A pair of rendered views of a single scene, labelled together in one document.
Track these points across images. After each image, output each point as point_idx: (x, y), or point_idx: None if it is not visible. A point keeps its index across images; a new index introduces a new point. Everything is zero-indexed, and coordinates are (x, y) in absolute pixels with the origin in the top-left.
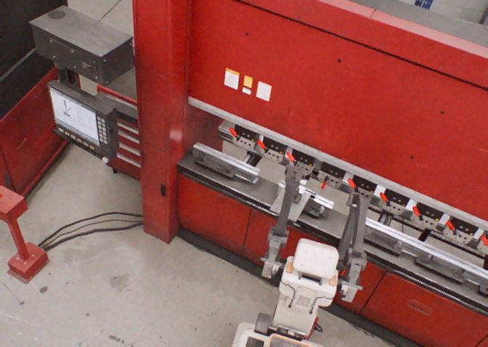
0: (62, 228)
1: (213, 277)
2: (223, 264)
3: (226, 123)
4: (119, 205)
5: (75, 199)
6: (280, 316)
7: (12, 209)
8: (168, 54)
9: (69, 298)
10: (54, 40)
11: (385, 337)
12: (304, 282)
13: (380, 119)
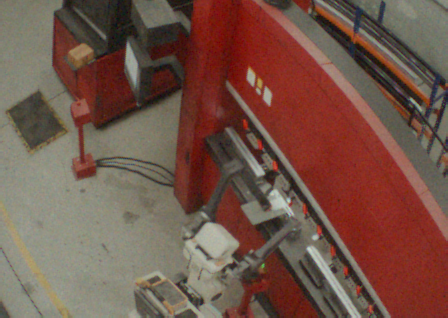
0: (117, 157)
1: None
2: None
3: None
4: (169, 163)
5: (140, 141)
6: (191, 280)
7: (80, 116)
8: (204, 40)
9: (93, 206)
10: (136, 12)
11: None
12: (197, 252)
13: (326, 155)
